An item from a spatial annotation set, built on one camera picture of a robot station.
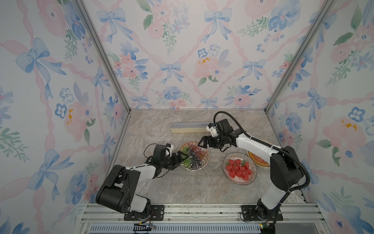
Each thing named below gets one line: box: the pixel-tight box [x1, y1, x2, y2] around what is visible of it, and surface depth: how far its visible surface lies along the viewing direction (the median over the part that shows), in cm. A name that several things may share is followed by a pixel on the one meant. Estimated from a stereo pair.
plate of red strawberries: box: [222, 152, 258, 186], surface depth 87 cm
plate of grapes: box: [178, 141, 209, 172], surface depth 92 cm
